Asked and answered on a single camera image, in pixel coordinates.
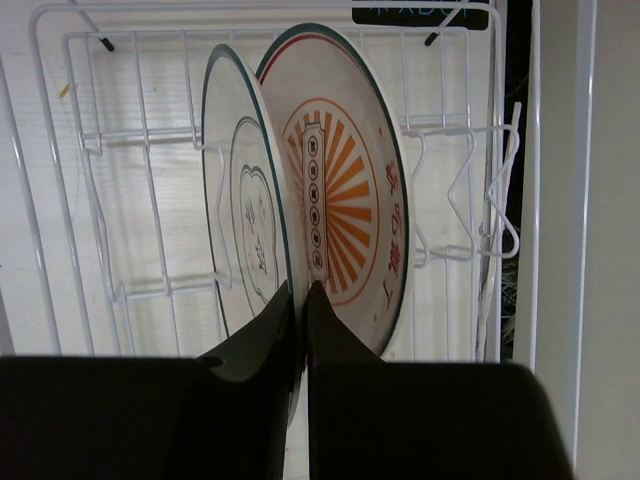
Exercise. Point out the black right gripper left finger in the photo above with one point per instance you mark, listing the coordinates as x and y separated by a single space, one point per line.
222 415

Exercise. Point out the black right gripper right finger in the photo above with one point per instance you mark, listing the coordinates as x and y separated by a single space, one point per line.
372 419

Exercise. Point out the green rimmed white plate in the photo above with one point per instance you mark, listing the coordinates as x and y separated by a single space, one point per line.
244 191

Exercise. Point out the orange sunburst plate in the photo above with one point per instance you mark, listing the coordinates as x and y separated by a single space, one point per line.
345 156

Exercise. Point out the black label sticker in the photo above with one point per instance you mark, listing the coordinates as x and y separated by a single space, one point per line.
470 18

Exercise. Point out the white wire dish rack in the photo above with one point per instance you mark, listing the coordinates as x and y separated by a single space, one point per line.
103 230

